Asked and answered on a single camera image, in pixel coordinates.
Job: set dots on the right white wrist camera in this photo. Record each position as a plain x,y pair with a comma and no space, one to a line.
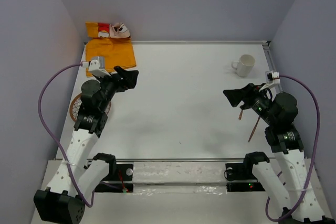
272,80

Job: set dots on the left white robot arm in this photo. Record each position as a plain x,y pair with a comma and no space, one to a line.
72,187

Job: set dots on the white ceramic mug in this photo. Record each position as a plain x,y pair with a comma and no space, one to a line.
244,65

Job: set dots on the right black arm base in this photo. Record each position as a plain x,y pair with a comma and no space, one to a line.
240,180

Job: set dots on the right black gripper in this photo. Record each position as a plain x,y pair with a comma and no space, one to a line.
235,95

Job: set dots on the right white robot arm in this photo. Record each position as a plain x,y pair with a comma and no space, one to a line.
294,199

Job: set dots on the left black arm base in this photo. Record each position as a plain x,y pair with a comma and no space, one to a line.
118,181

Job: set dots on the yellow cartoon cloth napkin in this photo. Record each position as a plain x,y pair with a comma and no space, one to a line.
112,42

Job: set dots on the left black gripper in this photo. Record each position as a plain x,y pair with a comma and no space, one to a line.
128,81

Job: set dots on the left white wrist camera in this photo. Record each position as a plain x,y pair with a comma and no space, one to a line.
97,66

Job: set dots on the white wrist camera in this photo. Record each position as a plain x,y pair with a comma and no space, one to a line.
272,80
97,66

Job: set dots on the floral patterned plate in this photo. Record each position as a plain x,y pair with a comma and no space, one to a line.
74,107

